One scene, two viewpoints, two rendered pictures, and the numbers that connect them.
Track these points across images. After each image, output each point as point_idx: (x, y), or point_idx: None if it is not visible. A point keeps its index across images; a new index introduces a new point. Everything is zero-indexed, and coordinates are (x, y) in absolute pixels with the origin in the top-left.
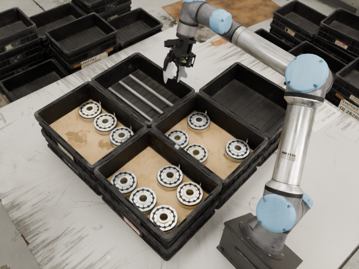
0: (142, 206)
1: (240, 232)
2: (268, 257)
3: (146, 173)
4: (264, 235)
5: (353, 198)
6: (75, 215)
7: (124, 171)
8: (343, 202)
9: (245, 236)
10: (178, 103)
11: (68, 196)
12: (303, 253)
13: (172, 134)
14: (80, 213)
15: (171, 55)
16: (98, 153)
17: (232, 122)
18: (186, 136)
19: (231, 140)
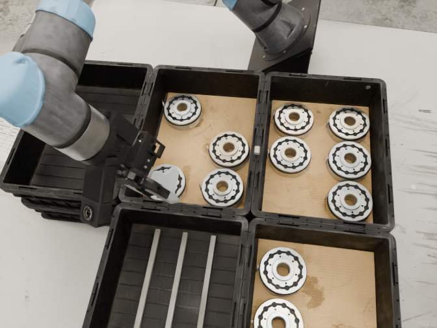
0: (359, 151)
1: (305, 34)
2: (306, 7)
3: (306, 193)
4: (293, 11)
5: (145, 23)
6: (414, 269)
7: (335, 211)
8: (157, 28)
9: (306, 28)
10: (166, 209)
11: (403, 306)
12: (242, 34)
13: (220, 198)
14: (405, 266)
15: (142, 174)
16: (335, 287)
17: (147, 126)
18: (209, 177)
19: (173, 122)
